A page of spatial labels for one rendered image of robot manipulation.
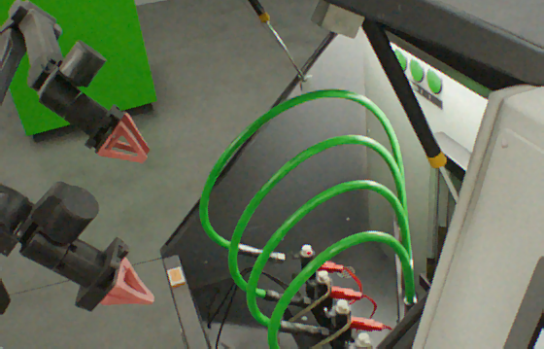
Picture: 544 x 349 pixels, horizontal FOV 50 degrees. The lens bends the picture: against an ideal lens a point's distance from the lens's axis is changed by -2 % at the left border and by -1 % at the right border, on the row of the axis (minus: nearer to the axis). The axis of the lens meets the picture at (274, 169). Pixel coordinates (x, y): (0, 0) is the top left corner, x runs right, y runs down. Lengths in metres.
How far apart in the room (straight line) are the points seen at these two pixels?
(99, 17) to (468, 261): 3.70
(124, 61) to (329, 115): 3.05
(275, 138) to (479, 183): 0.74
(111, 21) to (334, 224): 2.95
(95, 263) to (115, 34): 3.43
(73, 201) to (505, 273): 0.54
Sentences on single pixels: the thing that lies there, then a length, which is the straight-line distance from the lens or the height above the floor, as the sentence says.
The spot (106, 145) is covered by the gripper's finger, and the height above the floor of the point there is 1.37.
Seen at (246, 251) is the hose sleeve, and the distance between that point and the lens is 1.06.
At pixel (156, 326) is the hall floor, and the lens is 2.64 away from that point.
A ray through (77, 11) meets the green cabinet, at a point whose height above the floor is 0.84.
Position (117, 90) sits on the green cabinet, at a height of 0.24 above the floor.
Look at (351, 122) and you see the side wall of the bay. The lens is 1.40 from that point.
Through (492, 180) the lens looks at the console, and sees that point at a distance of 0.65.
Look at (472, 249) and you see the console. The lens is 0.69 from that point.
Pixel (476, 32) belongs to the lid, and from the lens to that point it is 0.60.
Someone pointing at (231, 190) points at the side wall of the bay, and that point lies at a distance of 1.37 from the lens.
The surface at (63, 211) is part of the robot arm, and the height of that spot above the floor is 1.41.
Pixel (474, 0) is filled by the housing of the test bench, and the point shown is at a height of 1.50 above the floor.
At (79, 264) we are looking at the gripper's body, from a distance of 0.87.
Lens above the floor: 1.82
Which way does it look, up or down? 32 degrees down
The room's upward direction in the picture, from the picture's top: 7 degrees counter-clockwise
